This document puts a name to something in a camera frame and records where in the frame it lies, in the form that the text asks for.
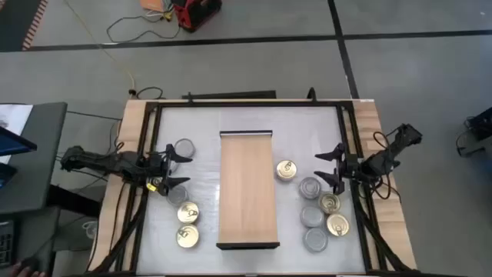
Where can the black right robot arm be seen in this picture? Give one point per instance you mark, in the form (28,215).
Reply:
(384,157)

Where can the clear plastic cup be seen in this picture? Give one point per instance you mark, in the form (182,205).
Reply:
(90,230)

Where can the grey desk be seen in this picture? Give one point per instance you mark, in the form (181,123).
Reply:
(42,173)

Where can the yellow label tag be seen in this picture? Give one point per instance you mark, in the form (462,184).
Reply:
(151,187)

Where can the white glossy table sheet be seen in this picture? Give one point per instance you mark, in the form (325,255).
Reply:
(300,134)

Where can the white paper sheet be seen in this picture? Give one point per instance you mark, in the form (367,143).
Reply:
(17,115)

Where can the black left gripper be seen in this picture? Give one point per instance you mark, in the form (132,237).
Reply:
(157,165)

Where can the small dark tablet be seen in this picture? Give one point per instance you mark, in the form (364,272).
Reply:
(5,175)

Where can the orange box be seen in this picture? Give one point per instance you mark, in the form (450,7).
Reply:
(151,4)

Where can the black desk base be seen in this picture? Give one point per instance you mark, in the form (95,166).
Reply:
(73,200)

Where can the black clamp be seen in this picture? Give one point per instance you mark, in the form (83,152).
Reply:
(311,94)

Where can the wooden shelf black legs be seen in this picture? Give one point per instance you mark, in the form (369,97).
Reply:
(248,192)

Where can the black mat orange striped edge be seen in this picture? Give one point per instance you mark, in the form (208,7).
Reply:
(15,23)

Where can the blue screen monitor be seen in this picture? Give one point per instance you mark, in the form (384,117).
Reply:
(13,144)

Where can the person's hand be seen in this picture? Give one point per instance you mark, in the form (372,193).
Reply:
(23,272)

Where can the black flat panel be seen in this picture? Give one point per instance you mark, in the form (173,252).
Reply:
(230,95)

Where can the black metal table frame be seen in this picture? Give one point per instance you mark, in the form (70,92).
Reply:
(250,104)

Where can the red and black case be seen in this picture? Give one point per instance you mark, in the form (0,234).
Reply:
(196,15)

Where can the black computer mouse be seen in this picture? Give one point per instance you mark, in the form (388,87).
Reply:
(30,263)

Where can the black keyboard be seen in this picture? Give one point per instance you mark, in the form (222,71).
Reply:
(5,244)

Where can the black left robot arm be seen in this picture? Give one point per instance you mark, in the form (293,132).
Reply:
(96,161)

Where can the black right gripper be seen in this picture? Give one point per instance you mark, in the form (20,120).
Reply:
(348,167)

